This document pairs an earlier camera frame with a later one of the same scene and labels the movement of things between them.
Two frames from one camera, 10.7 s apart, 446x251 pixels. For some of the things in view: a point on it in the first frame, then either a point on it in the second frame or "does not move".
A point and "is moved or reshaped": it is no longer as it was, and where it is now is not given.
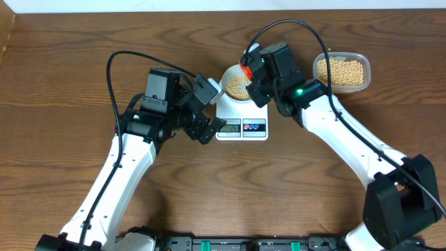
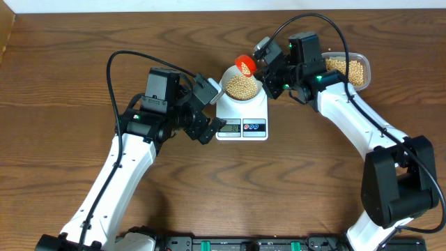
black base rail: x=242 y=243 does not move
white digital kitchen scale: x=244 y=120 does not move
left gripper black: x=194 y=129 does not move
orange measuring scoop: x=247 y=71 is moved or reshaped
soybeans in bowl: x=236 y=88 does not move
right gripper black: x=254 y=90 -> x=268 y=83
